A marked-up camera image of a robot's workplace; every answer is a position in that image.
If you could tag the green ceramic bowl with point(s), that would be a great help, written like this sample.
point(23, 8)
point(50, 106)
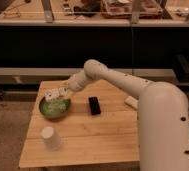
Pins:
point(55, 108)

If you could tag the wooden folding table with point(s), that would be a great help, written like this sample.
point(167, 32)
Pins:
point(107, 138)

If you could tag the long grey shelf rail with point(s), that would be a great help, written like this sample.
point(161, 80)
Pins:
point(36, 75)

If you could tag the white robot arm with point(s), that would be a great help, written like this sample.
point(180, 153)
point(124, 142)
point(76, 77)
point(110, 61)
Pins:
point(162, 111)

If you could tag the cluttered tray on bench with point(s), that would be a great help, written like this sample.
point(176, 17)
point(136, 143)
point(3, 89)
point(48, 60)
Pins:
point(123, 9)

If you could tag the white upturned paper cup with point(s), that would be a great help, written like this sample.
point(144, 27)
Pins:
point(50, 138)

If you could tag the white rectangular block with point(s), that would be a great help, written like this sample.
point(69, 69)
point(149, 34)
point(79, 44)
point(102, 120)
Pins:
point(131, 102)

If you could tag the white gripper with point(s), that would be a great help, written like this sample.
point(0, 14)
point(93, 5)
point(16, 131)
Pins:
point(77, 82)

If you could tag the black rectangular remote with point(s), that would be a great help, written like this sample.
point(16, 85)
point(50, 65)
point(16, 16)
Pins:
point(94, 106)

